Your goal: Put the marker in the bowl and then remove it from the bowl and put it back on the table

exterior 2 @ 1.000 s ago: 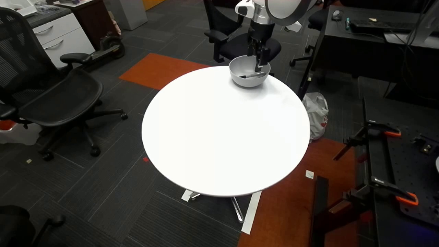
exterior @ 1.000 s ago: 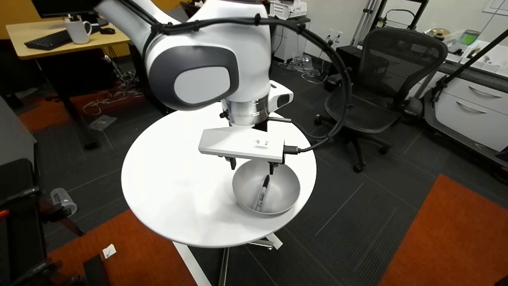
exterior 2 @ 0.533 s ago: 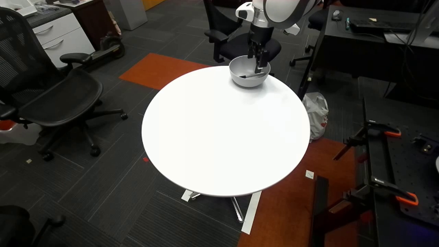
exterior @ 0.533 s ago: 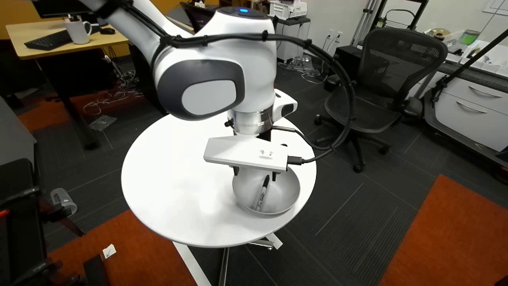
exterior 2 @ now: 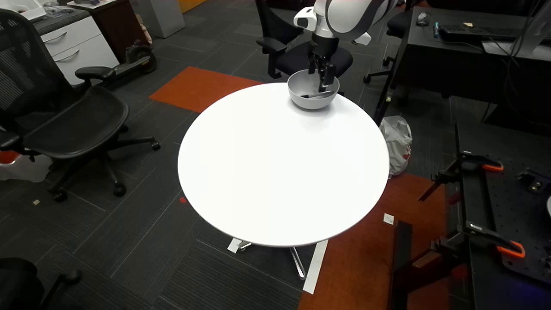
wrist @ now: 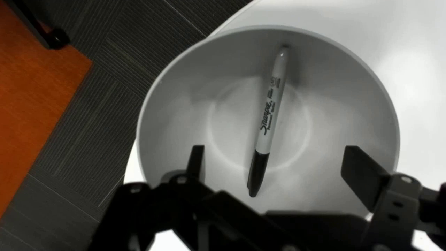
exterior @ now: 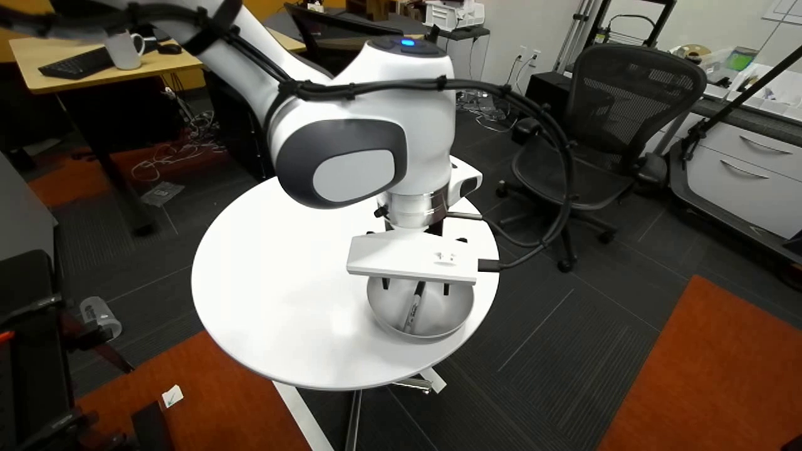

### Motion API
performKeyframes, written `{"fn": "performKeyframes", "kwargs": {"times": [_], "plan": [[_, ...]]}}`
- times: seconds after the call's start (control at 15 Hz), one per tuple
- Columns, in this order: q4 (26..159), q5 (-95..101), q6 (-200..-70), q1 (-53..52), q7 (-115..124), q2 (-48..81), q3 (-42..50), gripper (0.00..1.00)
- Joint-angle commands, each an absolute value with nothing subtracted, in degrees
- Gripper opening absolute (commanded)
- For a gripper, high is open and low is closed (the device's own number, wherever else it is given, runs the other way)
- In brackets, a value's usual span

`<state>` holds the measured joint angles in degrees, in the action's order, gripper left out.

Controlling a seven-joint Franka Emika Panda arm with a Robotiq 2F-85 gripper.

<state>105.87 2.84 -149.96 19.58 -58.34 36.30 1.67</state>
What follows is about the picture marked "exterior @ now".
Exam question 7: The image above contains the black marker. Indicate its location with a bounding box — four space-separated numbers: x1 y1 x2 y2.
403 281 426 334

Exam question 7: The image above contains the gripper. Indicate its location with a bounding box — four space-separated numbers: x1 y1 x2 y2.
376 219 468 297

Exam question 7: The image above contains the white drawer cabinet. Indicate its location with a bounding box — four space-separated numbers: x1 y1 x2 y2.
650 94 802 241

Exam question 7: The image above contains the black pole stand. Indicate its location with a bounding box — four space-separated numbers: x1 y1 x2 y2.
679 45 802 162

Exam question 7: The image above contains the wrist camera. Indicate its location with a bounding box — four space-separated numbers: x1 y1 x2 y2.
346 233 481 286

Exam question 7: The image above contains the white mug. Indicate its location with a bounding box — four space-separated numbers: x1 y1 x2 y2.
103 28 147 71

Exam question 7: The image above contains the black computer tower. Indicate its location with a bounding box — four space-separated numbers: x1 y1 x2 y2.
524 70 572 118

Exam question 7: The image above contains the wooden desk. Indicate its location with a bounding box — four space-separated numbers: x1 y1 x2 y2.
9 26 308 237

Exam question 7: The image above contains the tangle of white cables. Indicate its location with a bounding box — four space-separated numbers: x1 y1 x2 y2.
128 111 227 183

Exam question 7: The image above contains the white printer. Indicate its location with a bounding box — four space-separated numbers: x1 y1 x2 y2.
424 0 487 31

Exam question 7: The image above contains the black mesh office chair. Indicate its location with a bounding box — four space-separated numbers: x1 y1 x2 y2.
496 43 709 274

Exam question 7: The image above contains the black keyboard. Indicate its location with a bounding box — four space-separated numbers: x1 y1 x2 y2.
38 46 115 81

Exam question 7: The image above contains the grey bowl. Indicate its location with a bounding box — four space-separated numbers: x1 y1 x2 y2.
366 276 476 345

